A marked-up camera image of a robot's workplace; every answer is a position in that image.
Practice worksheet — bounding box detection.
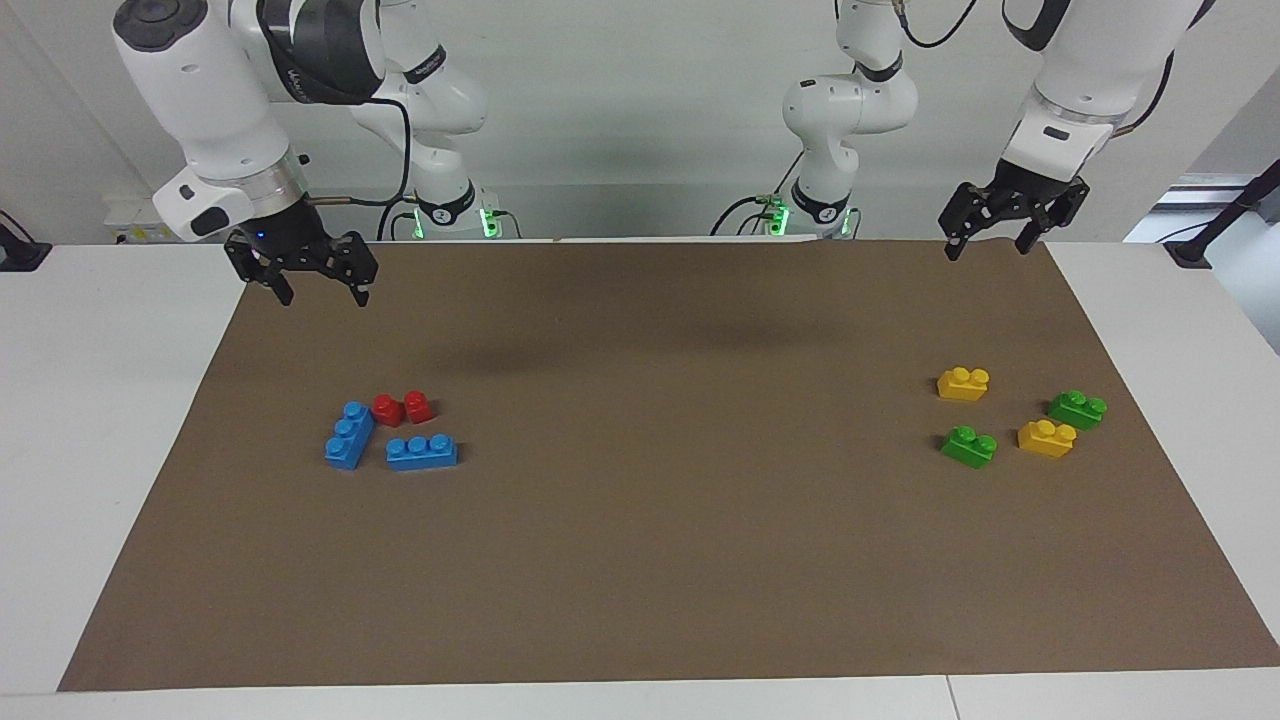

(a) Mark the blue three-stud toy brick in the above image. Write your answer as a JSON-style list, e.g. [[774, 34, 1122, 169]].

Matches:
[[386, 434, 459, 472], [323, 401, 377, 471]]

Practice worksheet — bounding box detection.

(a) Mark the green two-stud toy brick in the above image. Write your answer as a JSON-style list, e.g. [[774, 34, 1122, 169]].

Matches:
[[941, 425, 998, 469], [1047, 390, 1108, 432]]

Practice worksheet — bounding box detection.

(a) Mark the yellow two-stud toy brick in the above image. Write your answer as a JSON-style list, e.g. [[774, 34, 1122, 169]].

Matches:
[[937, 367, 991, 402], [1017, 419, 1078, 459]]

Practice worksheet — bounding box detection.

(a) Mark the black stand with pole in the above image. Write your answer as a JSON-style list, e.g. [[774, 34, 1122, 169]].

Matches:
[[1165, 158, 1280, 269]]

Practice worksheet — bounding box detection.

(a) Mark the black table clamp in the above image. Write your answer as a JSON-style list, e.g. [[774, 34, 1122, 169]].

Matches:
[[0, 210, 53, 273]]

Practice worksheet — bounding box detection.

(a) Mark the brown paper mat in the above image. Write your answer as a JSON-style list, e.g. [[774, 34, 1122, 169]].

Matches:
[[57, 238, 1280, 693]]

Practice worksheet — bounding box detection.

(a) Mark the black right base cable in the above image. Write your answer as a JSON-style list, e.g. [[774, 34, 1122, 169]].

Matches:
[[377, 196, 423, 242]]

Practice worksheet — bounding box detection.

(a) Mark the black base cable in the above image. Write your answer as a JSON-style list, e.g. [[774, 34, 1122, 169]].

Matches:
[[377, 196, 423, 242], [710, 150, 804, 238]]

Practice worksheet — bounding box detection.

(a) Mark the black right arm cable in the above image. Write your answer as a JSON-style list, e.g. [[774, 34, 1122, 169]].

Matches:
[[308, 95, 413, 211]]

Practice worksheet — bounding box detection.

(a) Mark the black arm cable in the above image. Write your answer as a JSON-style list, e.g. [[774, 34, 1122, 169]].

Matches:
[[898, 0, 1177, 136], [308, 95, 413, 211]]

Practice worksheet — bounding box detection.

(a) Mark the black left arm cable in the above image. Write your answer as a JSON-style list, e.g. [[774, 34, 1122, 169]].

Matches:
[[898, 0, 1177, 136]]

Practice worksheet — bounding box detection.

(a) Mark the black left base cable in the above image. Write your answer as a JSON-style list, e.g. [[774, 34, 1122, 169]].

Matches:
[[710, 150, 804, 238]]

